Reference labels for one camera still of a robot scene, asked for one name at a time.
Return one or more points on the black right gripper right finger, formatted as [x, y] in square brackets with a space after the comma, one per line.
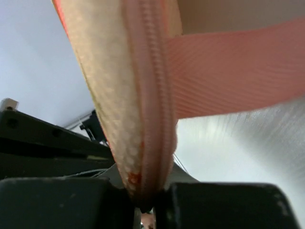
[224, 206]

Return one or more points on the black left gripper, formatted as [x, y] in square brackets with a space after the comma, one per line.
[30, 147]

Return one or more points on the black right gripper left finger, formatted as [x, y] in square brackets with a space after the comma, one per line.
[63, 203]

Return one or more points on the floral mesh laundry bag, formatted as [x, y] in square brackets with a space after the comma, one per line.
[142, 79]

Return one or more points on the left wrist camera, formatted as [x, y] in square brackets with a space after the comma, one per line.
[8, 104]

